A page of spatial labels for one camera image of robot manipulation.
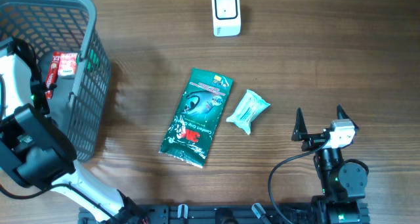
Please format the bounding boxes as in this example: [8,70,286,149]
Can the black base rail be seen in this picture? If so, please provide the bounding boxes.
[77,203,371,224]

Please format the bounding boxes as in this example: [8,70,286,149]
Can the white barcode scanner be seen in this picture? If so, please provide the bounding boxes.
[211,0,242,37]

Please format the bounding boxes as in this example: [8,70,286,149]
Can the red white small packet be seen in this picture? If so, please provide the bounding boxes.
[58,53,78,79]

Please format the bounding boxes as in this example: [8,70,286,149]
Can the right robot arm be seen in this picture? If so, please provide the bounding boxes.
[291,105,370,224]

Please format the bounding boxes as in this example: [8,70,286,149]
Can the green 3M gloves package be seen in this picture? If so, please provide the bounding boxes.
[159,68,234,168]

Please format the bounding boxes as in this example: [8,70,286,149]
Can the red Nescafe stick sachet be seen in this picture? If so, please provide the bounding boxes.
[45,52,62,99]

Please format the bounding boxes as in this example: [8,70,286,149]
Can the teal wet wipes pack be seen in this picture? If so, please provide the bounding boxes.
[226,89,270,135]

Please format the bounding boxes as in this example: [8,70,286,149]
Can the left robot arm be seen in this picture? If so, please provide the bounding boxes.
[1,37,148,223]

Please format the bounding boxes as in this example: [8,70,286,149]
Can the grey plastic basket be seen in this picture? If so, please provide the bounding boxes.
[1,0,111,162]

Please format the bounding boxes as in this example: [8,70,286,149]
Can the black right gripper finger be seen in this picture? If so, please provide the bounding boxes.
[291,108,308,141]
[337,104,359,131]

